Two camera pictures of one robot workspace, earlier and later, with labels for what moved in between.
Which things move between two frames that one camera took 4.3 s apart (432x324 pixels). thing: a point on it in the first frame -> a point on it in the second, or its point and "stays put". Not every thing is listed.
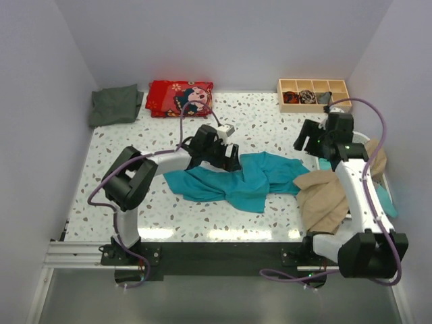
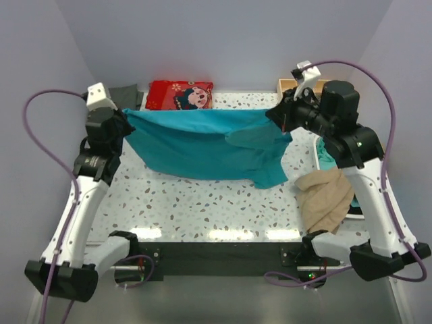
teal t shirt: [246, 188] -> [241, 145]
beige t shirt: [322, 202] stays put
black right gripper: [308, 128] -> [282, 113]
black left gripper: [229, 164] -> [121, 115]
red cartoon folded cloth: [165, 98] stays put
